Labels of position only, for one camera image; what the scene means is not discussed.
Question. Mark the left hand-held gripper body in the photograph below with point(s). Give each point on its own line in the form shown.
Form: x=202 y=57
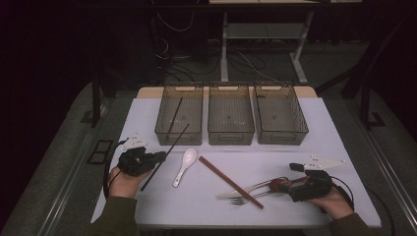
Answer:
x=134 y=162

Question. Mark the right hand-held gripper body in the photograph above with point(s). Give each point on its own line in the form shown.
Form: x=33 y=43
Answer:
x=311 y=188

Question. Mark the grey transparent plastic basket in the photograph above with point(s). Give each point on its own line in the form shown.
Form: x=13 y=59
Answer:
x=231 y=114
x=282 y=114
x=178 y=139

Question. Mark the white ceramic spoon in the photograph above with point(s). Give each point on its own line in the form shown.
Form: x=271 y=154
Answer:
x=189 y=157

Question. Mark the steel fork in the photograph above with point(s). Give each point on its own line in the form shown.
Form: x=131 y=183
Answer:
x=239 y=200

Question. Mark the steel table knife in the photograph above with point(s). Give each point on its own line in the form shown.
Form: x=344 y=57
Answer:
x=236 y=193

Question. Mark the brown wooden chopstick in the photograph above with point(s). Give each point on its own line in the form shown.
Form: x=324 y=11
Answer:
x=229 y=183
x=233 y=182

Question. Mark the person's left hand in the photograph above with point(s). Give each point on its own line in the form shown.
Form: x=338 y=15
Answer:
x=123 y=185

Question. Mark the person's right hand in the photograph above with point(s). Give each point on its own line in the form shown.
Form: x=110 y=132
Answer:
x=334 y=203

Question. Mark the white table cover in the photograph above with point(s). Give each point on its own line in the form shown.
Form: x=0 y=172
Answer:
x=327 y=131

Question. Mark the black metal stand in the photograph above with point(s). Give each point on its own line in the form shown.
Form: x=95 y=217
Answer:
x=364 y=105
x=96 y=105

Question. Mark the black slanted stand leg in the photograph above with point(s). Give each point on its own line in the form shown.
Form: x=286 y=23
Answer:
x=354 y=86

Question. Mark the black computer case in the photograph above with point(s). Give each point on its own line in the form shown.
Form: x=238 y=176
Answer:
x=187 y=39

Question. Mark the white metal desk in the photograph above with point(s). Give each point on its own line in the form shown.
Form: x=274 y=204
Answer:
x=224 y=49

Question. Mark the grey metal rail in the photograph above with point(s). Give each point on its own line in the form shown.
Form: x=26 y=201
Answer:
x=383 y=157
x=67 y=183

